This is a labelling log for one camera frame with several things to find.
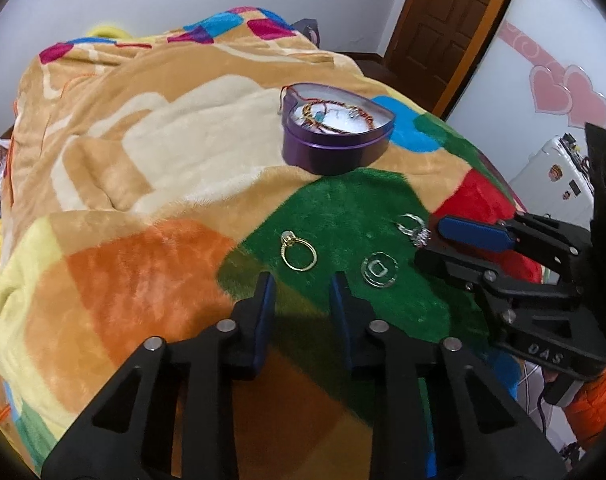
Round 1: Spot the silver ring with crystal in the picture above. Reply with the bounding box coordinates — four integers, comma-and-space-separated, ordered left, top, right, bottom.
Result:
396, 212, 432, 248

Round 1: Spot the red gold beaded bracelet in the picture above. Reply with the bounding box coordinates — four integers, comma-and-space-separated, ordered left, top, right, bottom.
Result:
302, 98, 379, 137

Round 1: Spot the gold ring with stone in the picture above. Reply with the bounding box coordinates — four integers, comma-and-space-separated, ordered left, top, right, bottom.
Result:
279, 231, 318, 273

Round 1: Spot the red string with blue beads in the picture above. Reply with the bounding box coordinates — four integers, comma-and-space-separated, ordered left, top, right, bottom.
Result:
278, 84, 329, 126

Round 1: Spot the purple heart-shaped tin box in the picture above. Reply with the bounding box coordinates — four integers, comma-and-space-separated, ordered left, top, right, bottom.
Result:
279, 82, 395, 176

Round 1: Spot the white wardrobe with hearts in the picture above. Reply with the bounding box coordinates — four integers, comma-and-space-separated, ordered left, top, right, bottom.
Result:
447, 0, 606, 180

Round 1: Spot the colourful patchwork fleece blanket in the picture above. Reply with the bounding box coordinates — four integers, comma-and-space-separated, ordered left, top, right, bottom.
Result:
0, 8, 516, 479

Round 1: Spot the brown wooden door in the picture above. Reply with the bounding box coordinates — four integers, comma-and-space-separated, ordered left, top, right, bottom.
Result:
383, 0, 509, 118

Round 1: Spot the grey purple bag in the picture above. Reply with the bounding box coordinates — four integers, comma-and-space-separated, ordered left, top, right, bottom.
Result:
291, 18, 320, 47

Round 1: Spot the yellow curved pillow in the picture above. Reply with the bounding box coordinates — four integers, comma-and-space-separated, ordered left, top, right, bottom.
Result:
86, 24, 132, 41

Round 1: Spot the clear flat round ring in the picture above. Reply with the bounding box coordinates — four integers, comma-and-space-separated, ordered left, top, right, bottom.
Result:
360, 251, 401, 290

